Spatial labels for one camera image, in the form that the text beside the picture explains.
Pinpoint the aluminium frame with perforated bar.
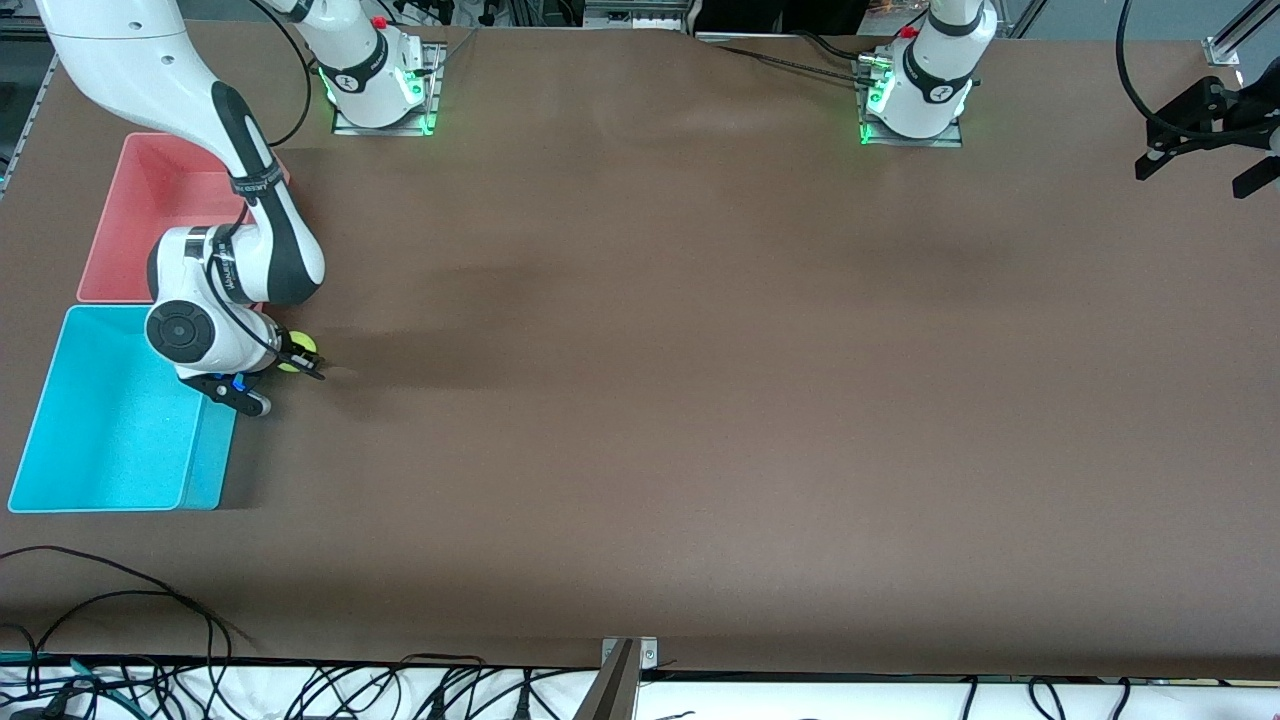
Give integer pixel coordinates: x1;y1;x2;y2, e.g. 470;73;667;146
0;0;63;126

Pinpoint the blue plastic bin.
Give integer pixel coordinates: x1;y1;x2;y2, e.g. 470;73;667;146
7;304;253;514

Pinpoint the black cable to arm base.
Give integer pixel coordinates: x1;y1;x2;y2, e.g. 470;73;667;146
712;42;873;85

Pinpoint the grey metal bar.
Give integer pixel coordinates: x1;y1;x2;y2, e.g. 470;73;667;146
572;640;641;720

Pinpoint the teal floor cable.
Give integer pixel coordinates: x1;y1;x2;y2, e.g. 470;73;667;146
0;652;136;716

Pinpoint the black looped floor cable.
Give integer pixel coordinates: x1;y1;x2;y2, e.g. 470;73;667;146
0;545;256;666

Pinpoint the aluminium frame profile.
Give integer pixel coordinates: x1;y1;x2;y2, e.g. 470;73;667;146
1205;0;1280;67

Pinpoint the pink plastic bin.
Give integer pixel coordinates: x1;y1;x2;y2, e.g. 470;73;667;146
76;132;291;306

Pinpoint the long black right arm cable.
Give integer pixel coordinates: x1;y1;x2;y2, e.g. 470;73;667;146
248;0;313;149

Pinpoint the silver metal bracket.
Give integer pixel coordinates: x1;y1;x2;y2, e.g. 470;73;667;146
601;637;659;669

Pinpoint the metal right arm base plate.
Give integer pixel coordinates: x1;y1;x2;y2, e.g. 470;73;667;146
332;42;447;137

